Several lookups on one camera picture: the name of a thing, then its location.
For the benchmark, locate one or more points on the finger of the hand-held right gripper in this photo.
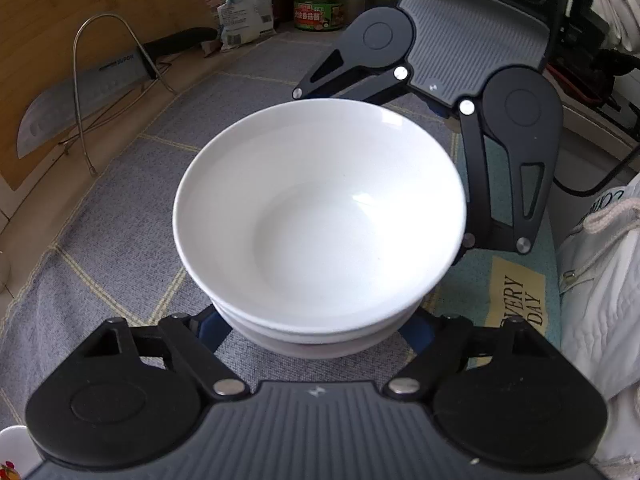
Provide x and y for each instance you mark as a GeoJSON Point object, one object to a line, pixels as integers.
{"type": "Point", "coordinates": [475, 185]}
{"type": "Point", "coordinates": [385, 82]}

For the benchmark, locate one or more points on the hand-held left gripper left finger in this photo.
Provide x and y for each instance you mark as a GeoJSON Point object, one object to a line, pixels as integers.
{"type": "Point", "coordinates": [190, 345]}

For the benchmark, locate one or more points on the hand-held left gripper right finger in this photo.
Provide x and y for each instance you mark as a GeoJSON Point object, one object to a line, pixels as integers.
{"type": "Point", "coordinates": [420, 332]}

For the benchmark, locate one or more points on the white ceramic bowl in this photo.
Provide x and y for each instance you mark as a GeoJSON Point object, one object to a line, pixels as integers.
{"type": "Point", "coordinates": [320, 347]}
{"type": "Point", "coordinates": [320, 200]}
{"type": "Point", "coordinates": [320, 322]}

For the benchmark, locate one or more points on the white fruit-print plate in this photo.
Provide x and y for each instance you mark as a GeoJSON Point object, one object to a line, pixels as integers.
{"type": "Point", "coordinates": [15, 452]}

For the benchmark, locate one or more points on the green-lidded food tub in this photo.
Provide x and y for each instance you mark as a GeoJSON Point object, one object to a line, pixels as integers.
{"type": "Point", "coordinates": [320, 10]}

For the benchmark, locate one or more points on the grey checked table cloth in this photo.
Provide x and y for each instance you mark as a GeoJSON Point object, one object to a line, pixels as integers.
{"type": "Point", "coordinates": [125, 220]}

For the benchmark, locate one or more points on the white printed food bag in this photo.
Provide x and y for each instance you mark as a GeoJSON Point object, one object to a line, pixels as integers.
{"type": "Point", "coordinates": [247, 5]}

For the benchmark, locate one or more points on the person's white jacket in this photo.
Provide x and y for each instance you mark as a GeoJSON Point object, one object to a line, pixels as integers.
{"type": "Point", "coordinates": [600, 335]}

